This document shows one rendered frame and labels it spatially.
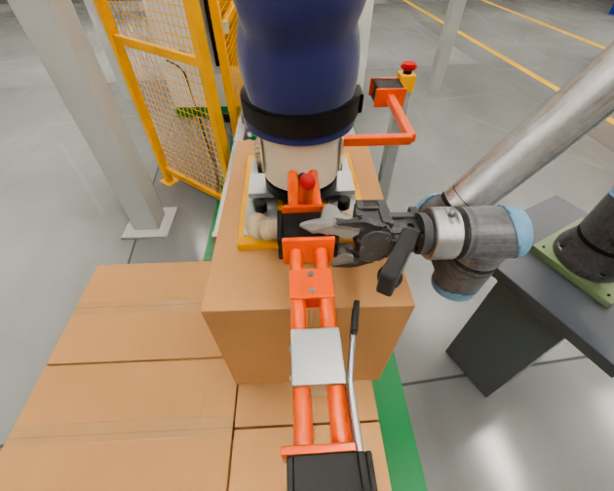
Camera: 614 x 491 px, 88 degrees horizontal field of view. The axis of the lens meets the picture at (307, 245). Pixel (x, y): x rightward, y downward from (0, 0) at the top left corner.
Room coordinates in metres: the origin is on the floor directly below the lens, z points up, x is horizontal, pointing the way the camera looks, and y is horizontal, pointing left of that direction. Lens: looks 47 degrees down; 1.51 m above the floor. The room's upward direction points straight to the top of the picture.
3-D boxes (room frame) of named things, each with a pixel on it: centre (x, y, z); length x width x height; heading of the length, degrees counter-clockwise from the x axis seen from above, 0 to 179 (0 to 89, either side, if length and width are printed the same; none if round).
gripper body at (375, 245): (0.38, -0.14, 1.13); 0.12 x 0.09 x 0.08; 93
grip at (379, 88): (0.94, -0.23, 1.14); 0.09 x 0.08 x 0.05; 93
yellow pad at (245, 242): (0.62, 0.11, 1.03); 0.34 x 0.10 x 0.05; 3
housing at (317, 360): (0.16, -0.01, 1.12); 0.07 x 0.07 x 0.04; 3
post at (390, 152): (1.50, -0.44, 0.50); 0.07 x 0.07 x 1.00; 3
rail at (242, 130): (2.06, 0.41, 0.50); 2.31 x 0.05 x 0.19; 3
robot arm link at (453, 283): (0.40, -0.31, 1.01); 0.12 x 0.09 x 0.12; 5
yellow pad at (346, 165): (0.63, -0.08, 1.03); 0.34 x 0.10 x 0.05; 3
